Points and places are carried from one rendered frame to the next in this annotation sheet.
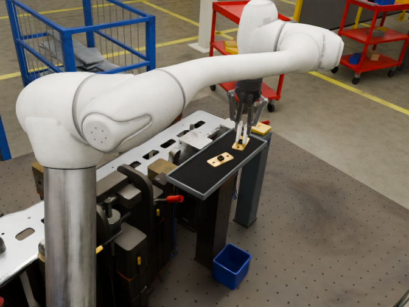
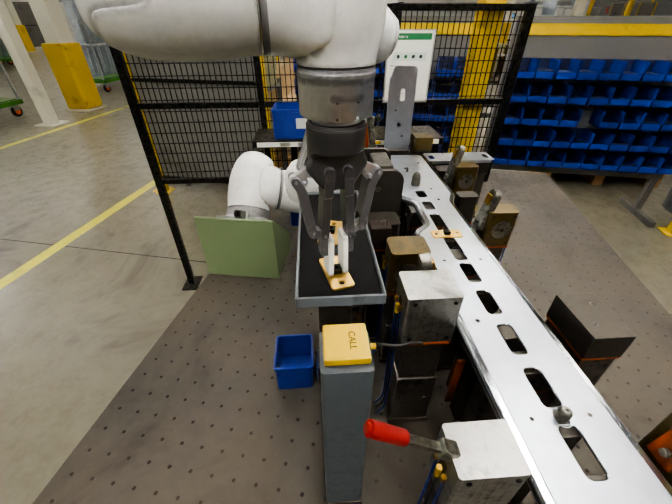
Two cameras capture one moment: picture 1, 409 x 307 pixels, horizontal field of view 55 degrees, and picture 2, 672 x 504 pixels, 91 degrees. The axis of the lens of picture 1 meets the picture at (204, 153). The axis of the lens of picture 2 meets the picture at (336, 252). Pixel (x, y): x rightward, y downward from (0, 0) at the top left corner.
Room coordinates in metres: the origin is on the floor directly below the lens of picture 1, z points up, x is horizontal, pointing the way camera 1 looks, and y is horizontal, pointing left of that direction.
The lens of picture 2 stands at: (1.44, -0.38, 1.51)
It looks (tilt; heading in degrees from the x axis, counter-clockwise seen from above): 36 degrees down; 143
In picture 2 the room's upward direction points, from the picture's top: straight up
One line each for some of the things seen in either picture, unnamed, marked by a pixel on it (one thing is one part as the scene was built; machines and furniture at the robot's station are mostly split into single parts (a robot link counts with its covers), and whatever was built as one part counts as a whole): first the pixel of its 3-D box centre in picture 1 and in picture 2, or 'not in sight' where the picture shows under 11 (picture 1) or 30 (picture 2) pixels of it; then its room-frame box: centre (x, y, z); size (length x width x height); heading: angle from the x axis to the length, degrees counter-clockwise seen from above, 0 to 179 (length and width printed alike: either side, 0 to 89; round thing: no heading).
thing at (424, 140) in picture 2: not in sight; (416, 172); (0.45, 0.87, 0.88); 0.08 x 0.08 x 0.36; 57
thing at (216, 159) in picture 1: (220, 158); (330, 230); (0.99, -0.05, 1.17); 0.08 x 0.04 x 0.01; 133
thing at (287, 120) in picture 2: not in sight; (306, 120); (0.02, 0.52, 1.10); 0.30 x 0.17 x 0.13; 53
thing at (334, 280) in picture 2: (241, 142); (336, 269); (1.10, -0.12, 1.17); 0.08 x 0.04 x 0.01; 160
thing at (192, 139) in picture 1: (195, 186); (408, 356); (1.17, 0.02, 0.90); 0.13 x 0.08 x 0.41; 57
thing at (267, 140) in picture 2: not in sight; (347, 136); (0.13, 0.68, 1.02); 0.90 x 0.22 x 0.03; 57
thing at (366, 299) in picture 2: (220, 159); (333, 235); (1.00, -0.05, 1.16); 0.37 x 0.14 x 0.02; 147
